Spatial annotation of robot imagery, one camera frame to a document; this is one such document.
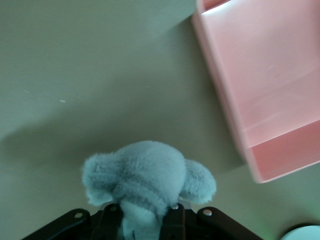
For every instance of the grey Totoro plush toy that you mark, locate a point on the grey Totoro plush toy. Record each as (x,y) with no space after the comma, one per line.
(150,170)

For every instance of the pink plastic box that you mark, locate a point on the pink plastic box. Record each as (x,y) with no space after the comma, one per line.
(262,87)

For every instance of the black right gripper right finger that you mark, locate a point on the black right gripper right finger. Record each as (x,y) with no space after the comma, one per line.
(200,227)

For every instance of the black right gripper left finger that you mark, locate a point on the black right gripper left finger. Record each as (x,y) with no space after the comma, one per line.
(100,227)

